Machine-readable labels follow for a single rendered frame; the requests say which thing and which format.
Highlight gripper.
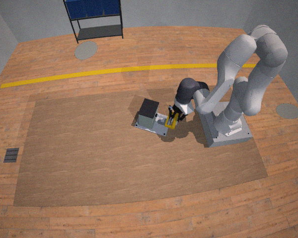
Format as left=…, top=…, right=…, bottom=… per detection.
left=168, top=104, right=188, bottom=125

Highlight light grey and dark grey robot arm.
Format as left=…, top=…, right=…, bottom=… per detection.
left=174, top=25, right=288, bottom=137

